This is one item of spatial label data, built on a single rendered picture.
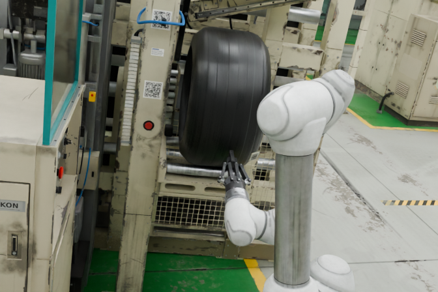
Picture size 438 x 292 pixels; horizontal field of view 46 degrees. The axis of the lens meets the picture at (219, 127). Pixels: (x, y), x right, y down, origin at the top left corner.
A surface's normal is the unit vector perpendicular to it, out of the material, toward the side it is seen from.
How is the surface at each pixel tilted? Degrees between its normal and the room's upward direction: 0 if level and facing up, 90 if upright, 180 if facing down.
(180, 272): 0
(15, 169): 90
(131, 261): 90
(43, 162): 90
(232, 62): 43
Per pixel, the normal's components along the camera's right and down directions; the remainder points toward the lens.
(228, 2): 0.11, 0.39
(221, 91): 0.16, 0.00
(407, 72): -0.95, -0.04
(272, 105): -0.73, 0.16
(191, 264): 0.16, -0.92
